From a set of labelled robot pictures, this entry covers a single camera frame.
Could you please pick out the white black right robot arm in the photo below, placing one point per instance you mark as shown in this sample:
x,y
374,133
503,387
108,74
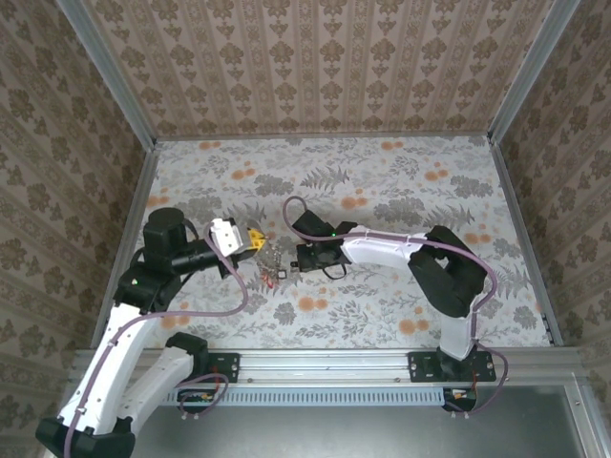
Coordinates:
x,y
382,245

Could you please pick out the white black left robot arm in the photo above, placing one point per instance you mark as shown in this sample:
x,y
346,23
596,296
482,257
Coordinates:
x,y
110,367

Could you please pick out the grey metal shelf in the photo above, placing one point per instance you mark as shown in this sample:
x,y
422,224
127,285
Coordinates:
x,y
334,434

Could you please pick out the black square key fob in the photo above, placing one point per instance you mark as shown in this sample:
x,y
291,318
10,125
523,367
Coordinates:
x,y
281,273

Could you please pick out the silver keyring with keys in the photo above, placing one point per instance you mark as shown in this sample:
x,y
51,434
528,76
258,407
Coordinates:
x,y
269,257

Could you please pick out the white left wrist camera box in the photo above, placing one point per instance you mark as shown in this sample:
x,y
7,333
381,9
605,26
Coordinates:
x,y
226,236

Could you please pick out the aluminium table edge rail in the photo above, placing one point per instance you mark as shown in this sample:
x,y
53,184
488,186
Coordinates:
x,y
324,137

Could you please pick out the aluminium side frame rail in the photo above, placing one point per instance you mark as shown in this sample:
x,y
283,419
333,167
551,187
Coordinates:
x,y
136,219
518,210

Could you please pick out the aluminium frame post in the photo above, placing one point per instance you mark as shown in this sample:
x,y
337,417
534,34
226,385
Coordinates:
x,y
110,76
530,71

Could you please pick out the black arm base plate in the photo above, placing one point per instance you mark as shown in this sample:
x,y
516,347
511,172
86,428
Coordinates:
x,y
226,367
422,367

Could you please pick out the floral patterned tablecloth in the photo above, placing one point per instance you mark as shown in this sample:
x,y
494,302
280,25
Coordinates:
x,y
382,191

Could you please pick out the red key tag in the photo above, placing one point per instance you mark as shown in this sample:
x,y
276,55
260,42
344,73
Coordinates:
x,y
269,282

